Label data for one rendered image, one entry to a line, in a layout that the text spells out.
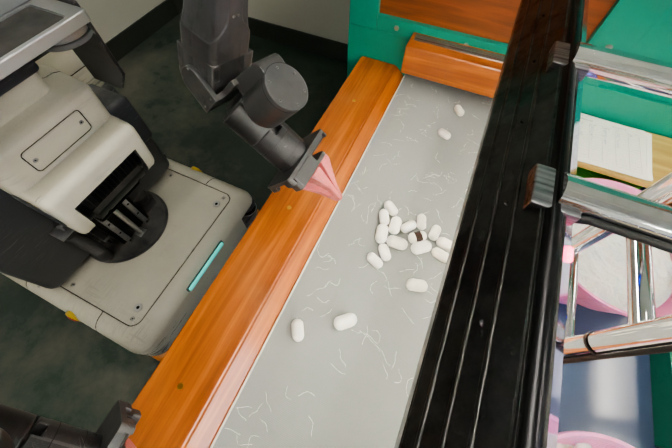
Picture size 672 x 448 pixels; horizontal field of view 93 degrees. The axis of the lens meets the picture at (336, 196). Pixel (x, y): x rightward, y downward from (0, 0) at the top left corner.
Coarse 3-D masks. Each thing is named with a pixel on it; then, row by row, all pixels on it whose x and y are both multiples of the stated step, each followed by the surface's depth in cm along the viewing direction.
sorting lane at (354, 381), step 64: (384, 128) 73; (448, 128) 73; (384, 192) 64; (448, 192) 64; (320, 256) 57; (320, 320) 51; (384, 320) 51; (256, 384) 46; (320, 384) 46; (384, 384) 46
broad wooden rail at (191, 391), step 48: (336, 96) 75; (384, 96) 76; (336, 144) 67; (288, 192) 61; (240, 240) 56; (288, 240) 56; (240, 288) 51; (288, 288) 53; (192, 336) 48; (240, 336) 48; (192, 384) 44; (240, 384) 46; (144, 432) 42; (192, 432) 42
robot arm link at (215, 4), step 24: (192, 0) 33; (216, 0) 31; (240, 0) 33; (192, 24) 34; (216, 24) 33; (240, 24) 35; (192, 48) 36; (216, 48) 35; (240, 48) 38; (216, 72) 37; (240, 72) 41
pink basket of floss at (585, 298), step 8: (608, 184) 62; (616, 184) 62; (624, 184) 61; (632, 192) 61; (584, 288) 51; (584, 296) 53; (592, 296) 50; (584, 304) 57; (592, 304) 54; (600, 304) 50; (608, 304) 50; (664, 304) 54; (608, 312) 55; (616, 312) 50; (624, 312) 49; (656, 312) 52; (664, 312) 52
